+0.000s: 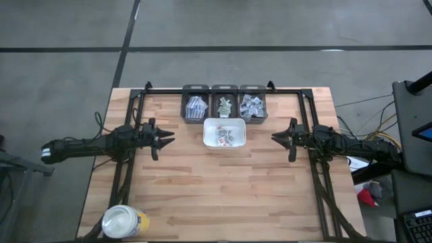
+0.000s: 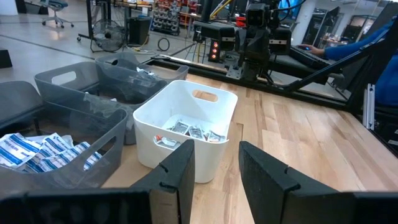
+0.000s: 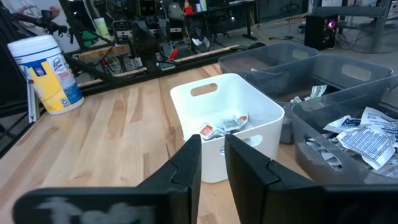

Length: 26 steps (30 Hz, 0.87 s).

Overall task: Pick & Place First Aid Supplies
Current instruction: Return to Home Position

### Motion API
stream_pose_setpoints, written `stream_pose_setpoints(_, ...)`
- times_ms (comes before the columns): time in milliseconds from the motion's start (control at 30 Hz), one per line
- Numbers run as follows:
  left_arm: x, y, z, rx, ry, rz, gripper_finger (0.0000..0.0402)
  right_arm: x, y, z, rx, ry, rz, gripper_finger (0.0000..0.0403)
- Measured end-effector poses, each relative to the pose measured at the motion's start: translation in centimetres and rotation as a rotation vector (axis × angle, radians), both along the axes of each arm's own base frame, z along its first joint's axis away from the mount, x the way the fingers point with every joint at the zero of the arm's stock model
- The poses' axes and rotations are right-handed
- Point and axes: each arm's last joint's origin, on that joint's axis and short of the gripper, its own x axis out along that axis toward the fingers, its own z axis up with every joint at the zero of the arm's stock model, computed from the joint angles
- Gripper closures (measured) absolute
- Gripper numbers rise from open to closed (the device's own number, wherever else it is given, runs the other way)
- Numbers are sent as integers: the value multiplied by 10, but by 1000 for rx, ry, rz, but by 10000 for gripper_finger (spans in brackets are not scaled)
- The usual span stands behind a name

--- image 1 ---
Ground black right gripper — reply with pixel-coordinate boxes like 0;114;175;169
271;117;315;163

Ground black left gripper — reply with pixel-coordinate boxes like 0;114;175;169
141;128;176;161

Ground long white packet strip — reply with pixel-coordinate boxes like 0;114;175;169
185;103;200;119

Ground grey printed packet strip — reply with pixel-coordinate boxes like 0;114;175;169
194;98;209;114

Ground dark translucent plastic bin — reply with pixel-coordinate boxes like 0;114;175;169
211;84;240;119
238;84;269;124
181;84;210;124

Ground white plastic bin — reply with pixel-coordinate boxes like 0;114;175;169
202;117;248;150

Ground white paper sheet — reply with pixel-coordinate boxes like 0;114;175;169
347;155;371;171

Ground white canister yellow label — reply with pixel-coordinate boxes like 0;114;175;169
101;204;151;240

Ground black desk beam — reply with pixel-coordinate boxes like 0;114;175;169
350;161;406;185

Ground red cloth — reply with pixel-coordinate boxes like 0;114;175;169
356;188;376;207

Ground grey desk top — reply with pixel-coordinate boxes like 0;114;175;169
391;80;432;176

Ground tablet screen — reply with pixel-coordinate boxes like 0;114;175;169
411;121;432;142

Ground black pole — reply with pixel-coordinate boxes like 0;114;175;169
406;71;432;95

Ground grey metal stand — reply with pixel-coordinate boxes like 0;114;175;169
0;134;55;243

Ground black keyboard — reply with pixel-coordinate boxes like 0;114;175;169
401;209;432;243

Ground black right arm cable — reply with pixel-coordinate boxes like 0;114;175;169
308;130;375;163

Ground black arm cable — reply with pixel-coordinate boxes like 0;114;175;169
93;107;142;136
308;130;375;163

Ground black aluminium table frame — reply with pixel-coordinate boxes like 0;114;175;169
88;80;367;243

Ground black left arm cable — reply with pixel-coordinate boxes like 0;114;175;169
93;107;142;136

